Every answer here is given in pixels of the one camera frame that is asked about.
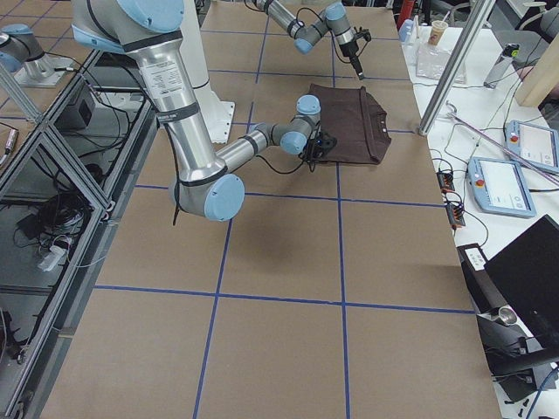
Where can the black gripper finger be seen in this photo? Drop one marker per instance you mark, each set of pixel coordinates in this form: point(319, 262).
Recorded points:
point(356, 64)

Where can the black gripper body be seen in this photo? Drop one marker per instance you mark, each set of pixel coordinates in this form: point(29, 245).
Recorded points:
point(311, 149)
point(349, 51)

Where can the dark brown t-shirt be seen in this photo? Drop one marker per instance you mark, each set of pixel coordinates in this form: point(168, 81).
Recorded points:
point(356, 120)

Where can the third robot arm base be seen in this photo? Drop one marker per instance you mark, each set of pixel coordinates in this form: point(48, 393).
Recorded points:
point(23, 55)

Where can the red fire extinguisher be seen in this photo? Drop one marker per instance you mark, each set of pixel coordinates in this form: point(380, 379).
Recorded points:
point(405, 12)

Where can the clear plastic bag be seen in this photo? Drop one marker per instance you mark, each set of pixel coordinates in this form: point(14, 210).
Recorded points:
point(431, 61)

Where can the iced coffee cup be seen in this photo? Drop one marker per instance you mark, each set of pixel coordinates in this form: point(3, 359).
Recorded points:
point(438, 28)

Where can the white reacher grabber tool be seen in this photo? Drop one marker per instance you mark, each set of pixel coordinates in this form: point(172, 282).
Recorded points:
point(453, 114)

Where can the orange black connector board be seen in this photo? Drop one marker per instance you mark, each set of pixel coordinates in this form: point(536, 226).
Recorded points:
point(453, 201)

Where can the near blue teach pendant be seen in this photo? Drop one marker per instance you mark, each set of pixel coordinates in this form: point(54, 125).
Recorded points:
point(499, 187)

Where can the blue teach pendant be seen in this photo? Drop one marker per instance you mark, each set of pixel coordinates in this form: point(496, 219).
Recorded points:
point(499, 187)
point(534, 143)

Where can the far blue teach pendant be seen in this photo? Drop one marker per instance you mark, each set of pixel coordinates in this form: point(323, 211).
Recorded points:
point(534, 143)

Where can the black power adapter box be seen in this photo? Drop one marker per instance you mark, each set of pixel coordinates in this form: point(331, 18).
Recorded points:
point(78, 112)

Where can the black laptop computer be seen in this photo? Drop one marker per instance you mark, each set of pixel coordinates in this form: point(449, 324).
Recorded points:
point(525, 273)

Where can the aluminium frame post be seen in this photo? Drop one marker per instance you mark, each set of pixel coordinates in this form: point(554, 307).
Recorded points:
point(479, 14)

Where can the aluminium frame rack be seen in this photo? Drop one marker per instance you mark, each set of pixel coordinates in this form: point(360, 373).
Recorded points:
point(63, 193)

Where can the black camera stand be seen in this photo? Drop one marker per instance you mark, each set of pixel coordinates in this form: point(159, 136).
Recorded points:
point(502, 338)

